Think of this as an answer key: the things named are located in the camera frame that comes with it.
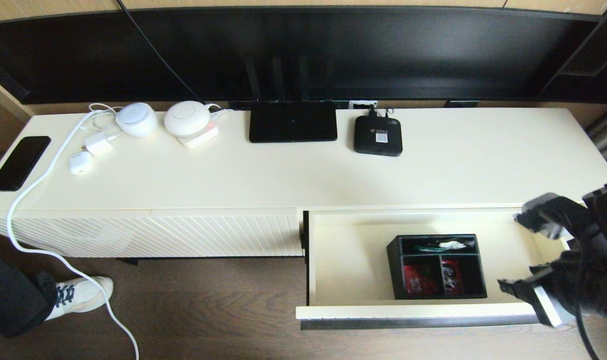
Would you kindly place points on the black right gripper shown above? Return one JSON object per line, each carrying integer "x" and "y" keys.
{"x": 551, "y": 300}

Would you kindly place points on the black shelf unit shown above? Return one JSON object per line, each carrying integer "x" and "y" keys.
{"x": 593, "y": 75}

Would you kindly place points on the white dome smart speaker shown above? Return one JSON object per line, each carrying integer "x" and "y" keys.
{"x": 137, "y": 120}

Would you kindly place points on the black router with antennas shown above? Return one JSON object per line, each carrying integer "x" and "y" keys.
{"x": 292, "y": 122}

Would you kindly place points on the green packet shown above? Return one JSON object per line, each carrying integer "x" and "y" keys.
{"x": 428, "y": 247}

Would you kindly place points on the black set-top box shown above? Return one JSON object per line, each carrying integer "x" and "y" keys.
{"x": 368, "y": 137}

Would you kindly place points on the black smartphone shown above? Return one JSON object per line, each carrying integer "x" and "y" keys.
{"x": 18, "y": 165}

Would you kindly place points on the black television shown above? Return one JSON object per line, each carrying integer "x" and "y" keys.
{"x": 383, "y": 50}

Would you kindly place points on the cream ribbed cabinet front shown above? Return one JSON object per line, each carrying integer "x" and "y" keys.
{"x": 73, "y": 235}
{"x": 223, "y": 232}

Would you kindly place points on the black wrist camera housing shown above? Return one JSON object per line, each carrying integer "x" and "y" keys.
{"x": 606, "y": 215}

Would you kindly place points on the black compartment organizer box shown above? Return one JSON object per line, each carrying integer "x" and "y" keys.
{"x": 396, "y": 270}

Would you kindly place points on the red black snack packet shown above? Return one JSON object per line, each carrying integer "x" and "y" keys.
{"x": 452, "y": 277}

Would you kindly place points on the white packet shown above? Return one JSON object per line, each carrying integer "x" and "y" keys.
{"x": 456, "y": 245}

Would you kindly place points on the white round flat device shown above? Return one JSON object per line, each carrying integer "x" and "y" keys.
{"x": 186, "y": 117}

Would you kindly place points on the black television foot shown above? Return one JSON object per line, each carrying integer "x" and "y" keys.
{"x": 461, "y": 104}
{"x": 238, "y": 106}

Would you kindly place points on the white slatted cabinet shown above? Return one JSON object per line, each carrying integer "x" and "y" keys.
{"x": 233, "y": 175}

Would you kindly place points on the white earbuds case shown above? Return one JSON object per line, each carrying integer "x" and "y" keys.
{"x": 80, "y": 163}

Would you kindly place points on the white sneaker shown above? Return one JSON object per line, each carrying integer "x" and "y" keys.
{"x": 83, "y": 295}

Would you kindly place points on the black trouser leg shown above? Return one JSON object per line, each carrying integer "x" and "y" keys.
{"x": 8, "y": 300}

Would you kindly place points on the pink white small box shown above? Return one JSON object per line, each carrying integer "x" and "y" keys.
{"x": 203, "y": 141}

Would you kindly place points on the cream ribbed drawer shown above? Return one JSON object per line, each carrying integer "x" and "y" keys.
{"x": 348, "y": 265}

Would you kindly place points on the white wall outlet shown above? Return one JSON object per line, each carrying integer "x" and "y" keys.
{"x": 356, "y": 105}

